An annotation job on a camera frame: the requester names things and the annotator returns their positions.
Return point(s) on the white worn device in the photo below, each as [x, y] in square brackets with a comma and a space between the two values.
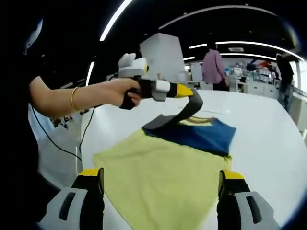
[33, 36]

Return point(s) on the long ceiling light strip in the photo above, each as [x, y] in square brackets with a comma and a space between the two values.
[259, 45]

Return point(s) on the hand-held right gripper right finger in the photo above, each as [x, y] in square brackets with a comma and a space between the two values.
[242, 206]

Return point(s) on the white square pillar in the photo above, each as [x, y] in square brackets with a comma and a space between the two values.
[163, 57]

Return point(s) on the yellow blue grey garment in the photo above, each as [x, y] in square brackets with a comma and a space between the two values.
[156, 179]

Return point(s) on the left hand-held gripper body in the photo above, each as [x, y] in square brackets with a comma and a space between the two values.
[134, 68]

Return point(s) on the person's black clothed torso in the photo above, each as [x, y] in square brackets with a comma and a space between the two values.
[14, 124]

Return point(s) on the person's left hand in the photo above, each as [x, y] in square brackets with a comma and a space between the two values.
[120, 92]

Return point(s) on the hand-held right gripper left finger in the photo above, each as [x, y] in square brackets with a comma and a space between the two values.
[72, 206]

